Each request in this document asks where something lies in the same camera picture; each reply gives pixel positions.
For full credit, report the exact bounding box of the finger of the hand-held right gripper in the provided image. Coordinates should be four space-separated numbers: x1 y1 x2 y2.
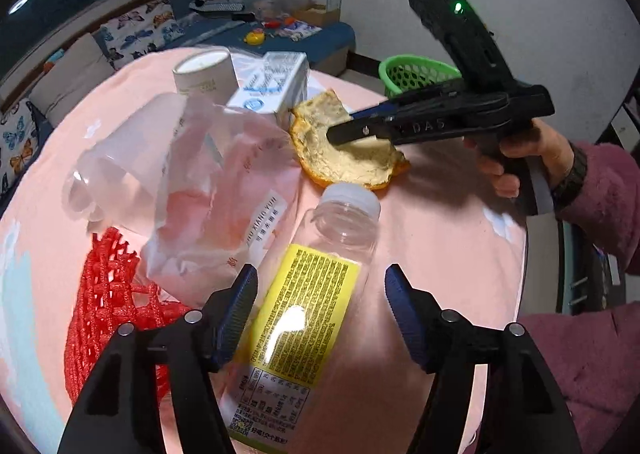
326 116 401 145
347 92 436 122

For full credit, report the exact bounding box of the grey pillow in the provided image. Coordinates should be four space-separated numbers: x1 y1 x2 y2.
27 32 116 127

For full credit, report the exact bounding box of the white paper cup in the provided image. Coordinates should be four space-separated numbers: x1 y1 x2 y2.
172 46 238 102

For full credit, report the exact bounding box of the blue and white magazine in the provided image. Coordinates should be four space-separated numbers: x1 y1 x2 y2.
280 18 323 42

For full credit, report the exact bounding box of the cardboard box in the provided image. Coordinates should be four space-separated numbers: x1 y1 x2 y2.
292 4 333 27

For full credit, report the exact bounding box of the person's right forearm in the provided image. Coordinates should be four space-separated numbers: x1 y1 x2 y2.
550 141 640 279

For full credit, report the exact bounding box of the clear bottle with yellow label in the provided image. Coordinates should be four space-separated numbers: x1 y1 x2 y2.
219 182 383 450

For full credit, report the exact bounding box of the person's mauve fleece torso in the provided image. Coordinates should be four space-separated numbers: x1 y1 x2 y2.
520 304 640 454

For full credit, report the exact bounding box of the white and blue milk carton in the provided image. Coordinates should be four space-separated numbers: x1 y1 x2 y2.
225 51 311 127

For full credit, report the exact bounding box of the green plastic basket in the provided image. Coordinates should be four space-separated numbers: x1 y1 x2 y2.
378 56 463 99

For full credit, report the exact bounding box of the blue sofa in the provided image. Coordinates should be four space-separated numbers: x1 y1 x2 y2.
0 0 357 175

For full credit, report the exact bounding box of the red foam fruit net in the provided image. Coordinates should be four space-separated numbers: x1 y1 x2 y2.
64 226 201 402

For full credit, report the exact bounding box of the person's right hand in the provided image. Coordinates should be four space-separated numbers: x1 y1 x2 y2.
462 120 576 199

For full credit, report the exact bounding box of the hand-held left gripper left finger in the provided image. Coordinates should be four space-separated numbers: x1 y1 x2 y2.
57 264 261 454

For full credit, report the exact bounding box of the clear plastic cup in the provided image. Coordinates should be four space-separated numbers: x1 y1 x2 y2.
62 92 201 227

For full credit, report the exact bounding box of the small butterfly print pillow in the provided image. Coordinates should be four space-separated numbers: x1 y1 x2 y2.
0 98 41 185

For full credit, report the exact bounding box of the pink tablecloth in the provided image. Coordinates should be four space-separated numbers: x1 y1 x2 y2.
0 46 531 454

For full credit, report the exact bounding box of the clear plastic bag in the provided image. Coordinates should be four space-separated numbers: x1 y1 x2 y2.
142 94 306 307

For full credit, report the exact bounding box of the orange peel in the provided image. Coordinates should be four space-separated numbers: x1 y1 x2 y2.
289 88 411 192

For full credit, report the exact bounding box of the clear plastic storage box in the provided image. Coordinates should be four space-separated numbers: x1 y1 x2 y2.
252 0 316 19

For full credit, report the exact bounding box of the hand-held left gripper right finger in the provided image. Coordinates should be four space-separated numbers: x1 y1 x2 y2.
384 264 583 454

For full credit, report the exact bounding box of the large butterfly print pillow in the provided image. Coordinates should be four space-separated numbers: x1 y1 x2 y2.
97 1 186 69

